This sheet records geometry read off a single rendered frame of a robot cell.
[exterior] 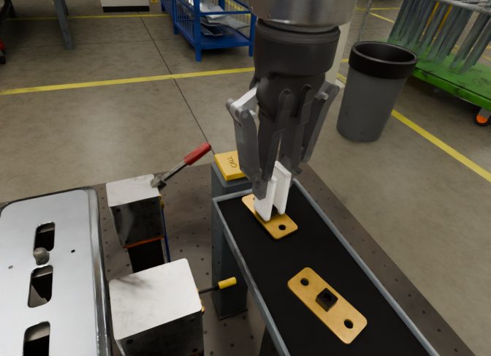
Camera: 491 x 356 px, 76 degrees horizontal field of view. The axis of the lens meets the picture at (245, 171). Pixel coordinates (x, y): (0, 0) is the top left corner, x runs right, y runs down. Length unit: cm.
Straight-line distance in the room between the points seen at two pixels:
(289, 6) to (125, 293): 36
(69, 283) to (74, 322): 7
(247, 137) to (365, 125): 256
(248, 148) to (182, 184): 87
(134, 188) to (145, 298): 27
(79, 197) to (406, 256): 179
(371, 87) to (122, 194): 230
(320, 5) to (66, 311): 52
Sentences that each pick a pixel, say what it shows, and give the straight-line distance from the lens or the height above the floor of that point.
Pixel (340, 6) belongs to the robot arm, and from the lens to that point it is 27.
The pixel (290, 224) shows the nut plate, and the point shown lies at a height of 117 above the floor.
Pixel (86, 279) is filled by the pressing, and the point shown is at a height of 100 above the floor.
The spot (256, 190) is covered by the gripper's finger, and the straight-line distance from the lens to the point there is 38.
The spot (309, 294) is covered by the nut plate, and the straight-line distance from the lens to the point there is 38.
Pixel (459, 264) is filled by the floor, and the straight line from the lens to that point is 226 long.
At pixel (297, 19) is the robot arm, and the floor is 142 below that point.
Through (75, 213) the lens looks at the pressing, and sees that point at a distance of 71.
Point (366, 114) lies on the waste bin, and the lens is 279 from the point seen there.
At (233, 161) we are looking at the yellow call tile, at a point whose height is 116.
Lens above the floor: 148
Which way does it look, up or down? 39 degrees down
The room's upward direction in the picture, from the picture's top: 5 degrees clockwise
